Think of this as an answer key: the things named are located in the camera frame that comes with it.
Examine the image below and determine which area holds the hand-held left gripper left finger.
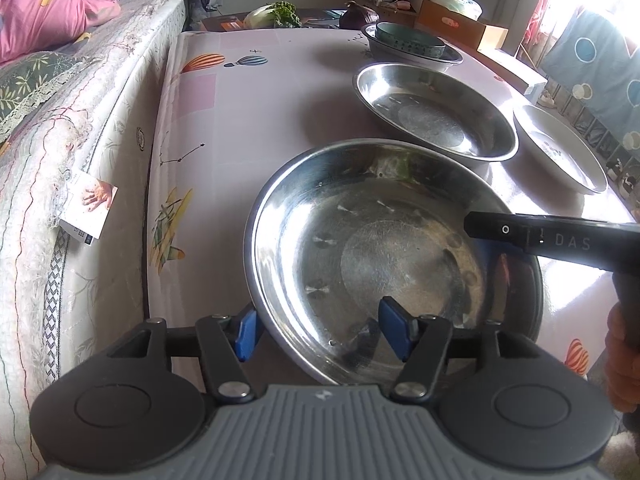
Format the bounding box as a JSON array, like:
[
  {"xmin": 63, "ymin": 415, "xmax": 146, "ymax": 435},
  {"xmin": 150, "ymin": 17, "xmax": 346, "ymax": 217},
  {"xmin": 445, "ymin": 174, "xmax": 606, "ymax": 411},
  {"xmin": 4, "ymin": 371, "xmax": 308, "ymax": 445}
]
[{"xmin": 106, "ymin": 307, "xmax": 259, "ymax": 404}]

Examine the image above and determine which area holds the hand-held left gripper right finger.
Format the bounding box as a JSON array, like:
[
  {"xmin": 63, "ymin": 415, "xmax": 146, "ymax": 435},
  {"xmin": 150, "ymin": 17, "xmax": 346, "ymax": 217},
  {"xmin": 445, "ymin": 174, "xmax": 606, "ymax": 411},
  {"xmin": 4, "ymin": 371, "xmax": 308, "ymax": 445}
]
[{"xmin": 378, "ymin": 296, "xmax": 532, "ymax": 404}]

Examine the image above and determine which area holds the white ceramic plate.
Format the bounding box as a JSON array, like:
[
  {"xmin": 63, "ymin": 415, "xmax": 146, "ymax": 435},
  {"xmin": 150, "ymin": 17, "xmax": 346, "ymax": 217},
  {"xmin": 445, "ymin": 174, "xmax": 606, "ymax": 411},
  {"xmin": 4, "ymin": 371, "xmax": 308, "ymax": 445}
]
[{"xmin": 513, "ymin": 104, "xmax": 609, "ymax": 196}]

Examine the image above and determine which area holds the large stainless steel bowl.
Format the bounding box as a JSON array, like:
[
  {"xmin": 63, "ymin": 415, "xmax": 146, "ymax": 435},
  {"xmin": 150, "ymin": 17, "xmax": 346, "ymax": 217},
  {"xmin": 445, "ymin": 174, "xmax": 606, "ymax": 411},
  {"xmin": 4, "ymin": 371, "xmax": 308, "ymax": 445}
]
[{"xmin": 244, "ymin": 138, "xmax": 545, "ymax": 387}]

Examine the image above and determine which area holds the shallow stainless steel pan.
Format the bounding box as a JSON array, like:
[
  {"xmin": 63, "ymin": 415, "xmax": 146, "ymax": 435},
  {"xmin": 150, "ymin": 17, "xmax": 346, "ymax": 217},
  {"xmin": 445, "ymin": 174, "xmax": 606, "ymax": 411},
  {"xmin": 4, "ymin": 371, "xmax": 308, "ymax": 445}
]
[{"xmin": 352, "ymin": 62, "xmax": 520, "ymax": 162}]

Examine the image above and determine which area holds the small stainless steel bowl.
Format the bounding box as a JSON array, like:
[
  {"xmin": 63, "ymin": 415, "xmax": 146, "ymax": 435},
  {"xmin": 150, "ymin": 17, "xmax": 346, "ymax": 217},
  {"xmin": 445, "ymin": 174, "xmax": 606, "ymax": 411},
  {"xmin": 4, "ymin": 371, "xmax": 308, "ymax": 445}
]
[{"xmin": 362, "ymin": 22, "xmax": 464, "ymax": 73}]

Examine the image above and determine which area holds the teal ceramic bowl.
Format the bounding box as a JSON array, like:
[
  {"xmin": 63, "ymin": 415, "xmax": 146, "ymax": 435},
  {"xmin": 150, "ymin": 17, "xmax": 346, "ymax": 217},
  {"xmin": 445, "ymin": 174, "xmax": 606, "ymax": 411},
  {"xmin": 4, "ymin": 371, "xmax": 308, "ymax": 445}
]
[{"xmin": 375, "ymin": 22, "xmax": 447, "ymax": 59}]

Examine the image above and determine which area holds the person's right hand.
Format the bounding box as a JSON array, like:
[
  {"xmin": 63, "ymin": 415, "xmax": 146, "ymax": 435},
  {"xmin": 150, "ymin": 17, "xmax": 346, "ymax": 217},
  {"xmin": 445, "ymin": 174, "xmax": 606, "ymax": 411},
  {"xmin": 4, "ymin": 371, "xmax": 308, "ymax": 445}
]
[{"xmin": 604, "ymin": 304, "xmax": 640, "ymax": 415}]

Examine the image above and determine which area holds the blue towel with circles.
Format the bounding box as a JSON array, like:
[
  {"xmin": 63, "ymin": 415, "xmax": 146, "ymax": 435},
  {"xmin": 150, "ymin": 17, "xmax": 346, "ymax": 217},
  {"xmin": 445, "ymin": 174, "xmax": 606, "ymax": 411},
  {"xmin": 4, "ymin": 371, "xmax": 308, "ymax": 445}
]
[{"xmin": 542, "ymin": 7, "xmax": 640, "ymax": 162}]

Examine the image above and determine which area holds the mattress paper tag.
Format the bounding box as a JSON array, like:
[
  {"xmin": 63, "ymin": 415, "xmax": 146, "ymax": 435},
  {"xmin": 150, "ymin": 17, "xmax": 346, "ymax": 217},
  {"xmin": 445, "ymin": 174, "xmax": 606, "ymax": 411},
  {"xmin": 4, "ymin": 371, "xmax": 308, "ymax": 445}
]
[{"xmin": 59, "ymin": 169, "xmax": 120, "ymax": 247}]

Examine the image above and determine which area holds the pink floral garment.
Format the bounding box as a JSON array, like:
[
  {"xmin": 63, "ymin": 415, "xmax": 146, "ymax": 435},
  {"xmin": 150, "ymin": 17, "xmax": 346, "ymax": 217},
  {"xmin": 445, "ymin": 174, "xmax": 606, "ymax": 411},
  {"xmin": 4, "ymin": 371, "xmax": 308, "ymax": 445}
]
[{"xmin": 529, "ymin": 0, "xmax": 557, "ymax": 47}]

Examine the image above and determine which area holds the pink printed tablecloth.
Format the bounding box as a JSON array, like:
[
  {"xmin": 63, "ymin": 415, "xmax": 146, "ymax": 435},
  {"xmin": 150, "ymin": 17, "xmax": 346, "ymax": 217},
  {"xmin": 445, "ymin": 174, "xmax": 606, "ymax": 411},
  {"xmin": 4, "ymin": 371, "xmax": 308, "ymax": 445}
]
[{"xmin": 142, "ymin": 27, "xmax": 636, "ymax": 391}]

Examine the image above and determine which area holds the orange cardboard box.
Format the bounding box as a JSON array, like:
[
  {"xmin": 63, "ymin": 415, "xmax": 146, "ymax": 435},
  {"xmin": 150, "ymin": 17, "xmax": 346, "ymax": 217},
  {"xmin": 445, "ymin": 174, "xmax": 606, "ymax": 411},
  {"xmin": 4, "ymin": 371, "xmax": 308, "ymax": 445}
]
[{"xmin": 415, "ymin": 0, "xmax": 509, "ymax": 54}]

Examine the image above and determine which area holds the white plastic bag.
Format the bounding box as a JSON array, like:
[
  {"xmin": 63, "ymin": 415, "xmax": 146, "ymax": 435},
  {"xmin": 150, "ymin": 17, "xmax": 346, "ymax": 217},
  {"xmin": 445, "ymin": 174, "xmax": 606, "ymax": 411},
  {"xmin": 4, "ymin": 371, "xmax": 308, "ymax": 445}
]
[{"xmin": 424, "ymin": 0, "xmax": 484, "ymax": 22}]

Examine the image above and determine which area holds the white quilted mattress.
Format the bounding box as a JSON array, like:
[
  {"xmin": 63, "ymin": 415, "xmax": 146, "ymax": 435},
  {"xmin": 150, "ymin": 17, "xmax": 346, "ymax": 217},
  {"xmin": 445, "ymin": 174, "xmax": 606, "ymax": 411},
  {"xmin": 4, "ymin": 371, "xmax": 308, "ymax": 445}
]
[{"xmin": 0, "ymin": 0, "xmax": 194, "ymax": 463}]

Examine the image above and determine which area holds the purple cabbage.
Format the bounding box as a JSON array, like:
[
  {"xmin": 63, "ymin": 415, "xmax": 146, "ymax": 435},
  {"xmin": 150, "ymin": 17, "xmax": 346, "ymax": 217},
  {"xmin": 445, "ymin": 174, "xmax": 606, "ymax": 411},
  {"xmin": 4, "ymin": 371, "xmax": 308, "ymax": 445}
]
[{"xmin": 338, "ymin": 0, "xmax": 382, "ymax": 31}]

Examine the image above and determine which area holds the napa cabbage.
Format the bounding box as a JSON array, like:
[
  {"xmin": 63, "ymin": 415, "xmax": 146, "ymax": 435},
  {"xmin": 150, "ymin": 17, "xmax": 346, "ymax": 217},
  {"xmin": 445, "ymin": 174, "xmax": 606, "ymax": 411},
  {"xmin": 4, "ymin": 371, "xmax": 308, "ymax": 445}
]
[{"xmin": 243, "ymin": 1, "xmax": 302, "ymax": 30}]

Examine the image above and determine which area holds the green leaf patterned pillow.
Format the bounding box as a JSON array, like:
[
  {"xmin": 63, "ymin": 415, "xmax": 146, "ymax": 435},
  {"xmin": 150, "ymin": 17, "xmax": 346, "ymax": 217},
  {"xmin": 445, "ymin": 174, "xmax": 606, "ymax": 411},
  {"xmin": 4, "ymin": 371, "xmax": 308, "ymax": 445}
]
[{"xmin": 0, "ymin": 51, "xmax": 87, "ymax": 132}]

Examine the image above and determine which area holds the pink quilt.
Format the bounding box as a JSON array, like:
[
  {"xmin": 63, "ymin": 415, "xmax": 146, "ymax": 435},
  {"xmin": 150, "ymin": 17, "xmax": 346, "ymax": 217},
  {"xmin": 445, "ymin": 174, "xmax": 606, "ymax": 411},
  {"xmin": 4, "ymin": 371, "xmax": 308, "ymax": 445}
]
[{"xmin": 0, "ymin": 0, "xmax": 122, "ymax": 64}]

